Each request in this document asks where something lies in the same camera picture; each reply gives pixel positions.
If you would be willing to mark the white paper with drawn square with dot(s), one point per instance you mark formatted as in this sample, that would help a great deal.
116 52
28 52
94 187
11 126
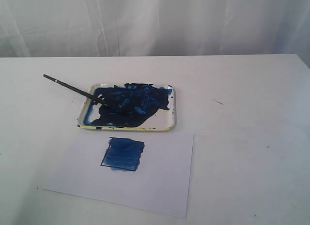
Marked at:
160 184

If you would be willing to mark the black paintbrush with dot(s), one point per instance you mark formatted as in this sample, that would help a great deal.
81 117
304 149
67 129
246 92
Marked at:
87 95

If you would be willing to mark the white backdrop curtain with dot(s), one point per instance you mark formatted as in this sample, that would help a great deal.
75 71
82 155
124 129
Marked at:
72 28

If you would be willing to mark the white tray with blue paint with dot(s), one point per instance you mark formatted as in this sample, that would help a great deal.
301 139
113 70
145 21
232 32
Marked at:
129 107

